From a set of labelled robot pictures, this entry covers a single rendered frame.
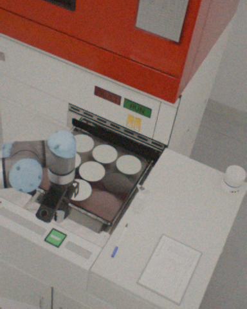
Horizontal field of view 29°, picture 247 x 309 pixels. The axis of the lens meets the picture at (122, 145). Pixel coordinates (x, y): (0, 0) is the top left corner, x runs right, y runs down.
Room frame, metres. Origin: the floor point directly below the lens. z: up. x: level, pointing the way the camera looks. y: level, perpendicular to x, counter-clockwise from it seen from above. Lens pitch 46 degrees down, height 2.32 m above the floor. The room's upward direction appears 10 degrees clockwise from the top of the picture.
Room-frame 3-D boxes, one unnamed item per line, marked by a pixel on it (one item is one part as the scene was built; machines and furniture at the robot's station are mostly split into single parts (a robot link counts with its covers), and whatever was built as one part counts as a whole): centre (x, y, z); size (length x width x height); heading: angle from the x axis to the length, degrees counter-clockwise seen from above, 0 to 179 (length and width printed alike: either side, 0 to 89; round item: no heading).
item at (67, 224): (0.96, 0.17, 0.87); 0.36 x 0.08 x 0.03; 70
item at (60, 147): (0.87, 0.16, 1.36); 0.09 x 0.08 x 0.11; 108
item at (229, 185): (1.19, -0.42, 1.01); 0.07 x 0.07 x 0.10
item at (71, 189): (0.88, 0.15, 1.20); 0.09 x 0.08 x 0.12; 161
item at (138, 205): (1.03, -0.10, 1.03); 0.06 x 0.04 x 0.13; 160
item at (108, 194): (1.22, 0.10, 0.90); 0.34 x 0.34 x 0.01; 70
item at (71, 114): (1.42, 0.04, 0.89); 0.44 x 0.02 x 0.10; 70
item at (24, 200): (1.01, 0.32, 0.89); 0.08 x 0.03 x 0.03; 160
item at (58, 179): (0.87, 0.16, 1.28); 0.08 x 0.08 x 0.05
